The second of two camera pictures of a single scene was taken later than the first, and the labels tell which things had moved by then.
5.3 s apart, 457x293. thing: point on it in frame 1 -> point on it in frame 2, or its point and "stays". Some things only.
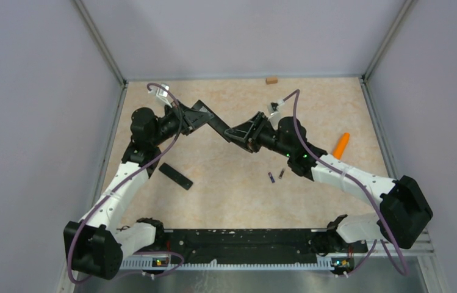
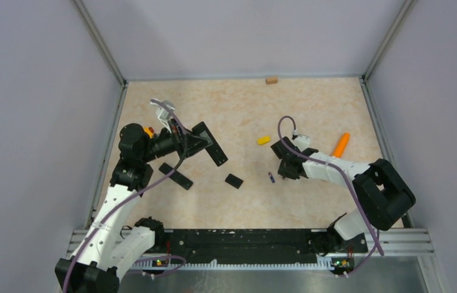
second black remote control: x=176 y=176 stays
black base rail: x=240 y=245 stays
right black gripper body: x=263 y=136 -> x=283 y=170
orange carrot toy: x=341 y=146 stays
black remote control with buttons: x=219 y=124 -> x=215 y=151
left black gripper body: x=177 y=119 -> x=176 y=140
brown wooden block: x=271 y=80 stays
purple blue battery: x=271 y=177 stays
